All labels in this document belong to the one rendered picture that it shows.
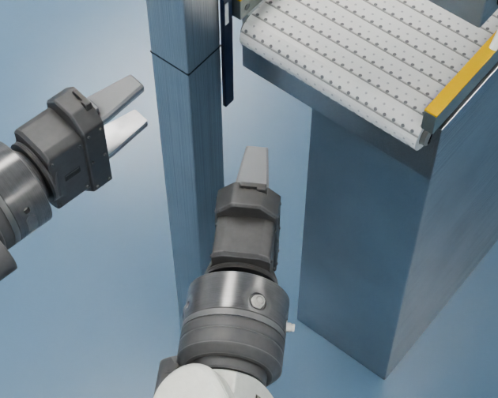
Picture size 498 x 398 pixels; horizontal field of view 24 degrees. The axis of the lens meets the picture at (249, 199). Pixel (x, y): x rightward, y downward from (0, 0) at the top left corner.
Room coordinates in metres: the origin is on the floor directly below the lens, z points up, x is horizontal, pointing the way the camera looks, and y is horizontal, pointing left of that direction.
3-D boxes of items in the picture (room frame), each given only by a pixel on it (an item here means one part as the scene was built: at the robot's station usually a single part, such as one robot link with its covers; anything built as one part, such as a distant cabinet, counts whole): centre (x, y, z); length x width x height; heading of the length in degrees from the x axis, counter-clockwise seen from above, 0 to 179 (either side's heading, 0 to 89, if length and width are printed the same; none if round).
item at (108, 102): (0.68, 0.13, 1.06); 0.06 x 0.03 x 0.02; 133
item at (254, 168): (0.59, 0.00, 1.06); 0.06 x 0.03 x 0.02; 173
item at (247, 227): (0.50, 0.00, 1.02); 0.12 x 0.10 x 0.13; 173
